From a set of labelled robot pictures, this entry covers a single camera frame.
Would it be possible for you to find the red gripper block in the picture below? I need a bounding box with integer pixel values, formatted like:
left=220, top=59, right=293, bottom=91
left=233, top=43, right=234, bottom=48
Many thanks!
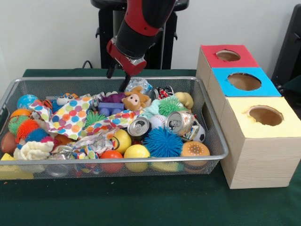
left=106, top=39, right=143, bottom=93

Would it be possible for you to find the small red ball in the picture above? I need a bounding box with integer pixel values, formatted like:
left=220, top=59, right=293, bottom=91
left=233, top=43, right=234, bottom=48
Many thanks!
left=99, top=150, right=124, bottom=173

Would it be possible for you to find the blue spiky rubber ball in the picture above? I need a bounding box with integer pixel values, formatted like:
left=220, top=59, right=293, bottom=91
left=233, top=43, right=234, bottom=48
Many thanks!
left=143, top=126, right=183, bottom=158

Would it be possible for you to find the crushed silver drink can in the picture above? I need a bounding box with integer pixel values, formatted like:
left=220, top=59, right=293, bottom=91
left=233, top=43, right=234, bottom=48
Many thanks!
left=166, top=111, right=200, bottom=140

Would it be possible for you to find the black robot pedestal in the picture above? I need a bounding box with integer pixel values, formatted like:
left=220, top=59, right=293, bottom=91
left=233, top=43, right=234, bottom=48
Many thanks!
left=91, top=0, right=190, bottom=70

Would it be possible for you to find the purple toy building block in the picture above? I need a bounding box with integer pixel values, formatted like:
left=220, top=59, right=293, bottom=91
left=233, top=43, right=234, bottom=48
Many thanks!
left=98, top=103, right=125, bottom=117

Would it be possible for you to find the clear plastic packet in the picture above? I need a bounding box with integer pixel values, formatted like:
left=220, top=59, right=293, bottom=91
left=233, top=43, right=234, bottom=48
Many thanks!
left=126, top=78, right=153, bottom=95

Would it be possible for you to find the dark green table cloth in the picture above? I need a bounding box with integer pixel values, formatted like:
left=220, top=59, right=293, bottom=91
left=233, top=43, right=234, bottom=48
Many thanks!
left=281, top=74, right=301, bottom=93
left=0, top=68, right=301, bottom=226

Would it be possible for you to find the black panel stand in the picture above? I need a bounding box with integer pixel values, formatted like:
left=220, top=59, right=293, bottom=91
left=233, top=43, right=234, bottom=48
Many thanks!
left=272, top=4, right=301, bottom=90

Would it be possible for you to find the black cable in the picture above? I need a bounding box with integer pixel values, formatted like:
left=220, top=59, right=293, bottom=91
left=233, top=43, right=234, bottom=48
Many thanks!
left=82, top=59, right=100, bottom=70

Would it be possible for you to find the plain yellow ball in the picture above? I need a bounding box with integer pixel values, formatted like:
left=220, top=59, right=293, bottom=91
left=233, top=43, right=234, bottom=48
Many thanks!
left=123, top=144, right=151, bottom=172

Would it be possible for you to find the shallow clear mesh bin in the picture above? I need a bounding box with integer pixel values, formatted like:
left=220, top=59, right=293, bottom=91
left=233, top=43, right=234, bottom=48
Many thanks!
left=0, top=76, right=230, bottom=180

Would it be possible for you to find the green spiky rubber ball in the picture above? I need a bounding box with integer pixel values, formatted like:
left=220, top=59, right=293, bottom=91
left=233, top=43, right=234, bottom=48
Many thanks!
left=158, top=97, right=188, bottom=117

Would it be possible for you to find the tan plush animal toy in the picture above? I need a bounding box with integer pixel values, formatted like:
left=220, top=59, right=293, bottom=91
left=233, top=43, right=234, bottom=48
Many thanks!
left=122, top=86, right=152, bottom=112

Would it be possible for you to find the orange ball with cream dots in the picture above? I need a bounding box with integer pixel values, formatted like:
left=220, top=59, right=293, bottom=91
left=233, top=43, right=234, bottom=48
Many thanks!
left=181, top=141, right=211, bottom=170

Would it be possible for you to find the polka dot cloth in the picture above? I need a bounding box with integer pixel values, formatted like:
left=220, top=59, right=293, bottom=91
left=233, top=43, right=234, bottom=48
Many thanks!
left=29, top=96, right=142, bottom=142

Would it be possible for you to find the wooden box with three holes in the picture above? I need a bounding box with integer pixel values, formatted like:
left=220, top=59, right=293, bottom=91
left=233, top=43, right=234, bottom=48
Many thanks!
left=196, top=45, right=301, bottom=190

